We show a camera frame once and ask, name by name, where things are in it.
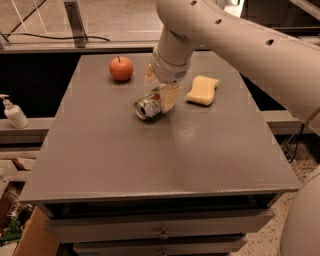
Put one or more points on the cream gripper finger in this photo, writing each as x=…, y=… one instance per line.
x=150, y=80
x=169, y=94

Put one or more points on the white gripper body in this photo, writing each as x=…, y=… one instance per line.
x=167, y=72

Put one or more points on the crushed 7up can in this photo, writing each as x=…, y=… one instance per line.
x=148, y=105

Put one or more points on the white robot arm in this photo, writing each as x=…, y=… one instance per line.
x=286, y=68

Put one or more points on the red apple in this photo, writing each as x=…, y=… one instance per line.
x=121, y=68

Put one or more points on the yellow sponge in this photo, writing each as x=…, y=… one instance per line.
x=202, y=90

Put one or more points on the grey drawer cabinet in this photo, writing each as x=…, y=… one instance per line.
x=100, y=160

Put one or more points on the white pump bottle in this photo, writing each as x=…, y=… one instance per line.
x=14, y=113

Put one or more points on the lower grey drawer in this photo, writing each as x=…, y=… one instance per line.
x=183, y=246

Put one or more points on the grey drawer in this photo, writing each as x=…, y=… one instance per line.
x=183, y=246
x=159, y=225

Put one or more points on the top grey drawer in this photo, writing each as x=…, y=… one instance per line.
x=159, y=225

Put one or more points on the cardboard box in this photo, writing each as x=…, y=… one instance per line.
x=36, y=241

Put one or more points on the metal railing frame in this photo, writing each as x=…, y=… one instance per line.
x=80, y=33

